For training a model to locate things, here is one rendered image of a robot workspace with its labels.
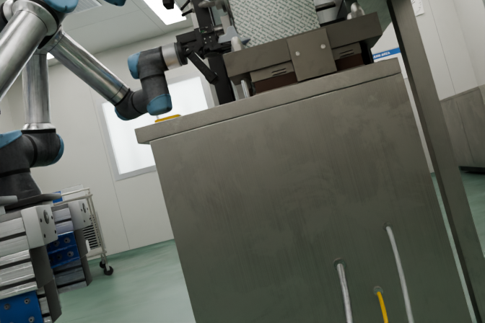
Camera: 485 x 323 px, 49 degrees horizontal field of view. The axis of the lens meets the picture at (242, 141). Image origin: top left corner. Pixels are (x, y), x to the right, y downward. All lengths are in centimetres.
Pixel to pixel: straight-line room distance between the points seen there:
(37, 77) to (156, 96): 54
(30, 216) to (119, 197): 621
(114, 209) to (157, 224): 64
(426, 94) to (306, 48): 52
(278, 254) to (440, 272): 38
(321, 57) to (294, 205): 37
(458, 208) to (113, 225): 621
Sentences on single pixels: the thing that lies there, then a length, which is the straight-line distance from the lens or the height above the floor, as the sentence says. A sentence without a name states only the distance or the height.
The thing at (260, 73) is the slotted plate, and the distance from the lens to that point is 136.
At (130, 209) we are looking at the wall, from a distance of 745.
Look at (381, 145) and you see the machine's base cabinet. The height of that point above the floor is 70.
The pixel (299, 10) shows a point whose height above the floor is 114.
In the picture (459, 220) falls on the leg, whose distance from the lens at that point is 175.
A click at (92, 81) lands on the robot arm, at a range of 162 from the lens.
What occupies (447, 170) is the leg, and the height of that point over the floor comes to 57.
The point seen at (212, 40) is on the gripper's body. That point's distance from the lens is 156.
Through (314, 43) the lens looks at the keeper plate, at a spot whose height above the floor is 99.
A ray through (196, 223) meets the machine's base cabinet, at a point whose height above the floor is 64.
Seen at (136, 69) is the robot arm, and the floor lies 109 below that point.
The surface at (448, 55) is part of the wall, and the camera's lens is 751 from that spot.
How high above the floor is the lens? 74
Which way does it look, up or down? 3 degrees up
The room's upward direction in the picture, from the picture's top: 15 degrees counter-clockwise
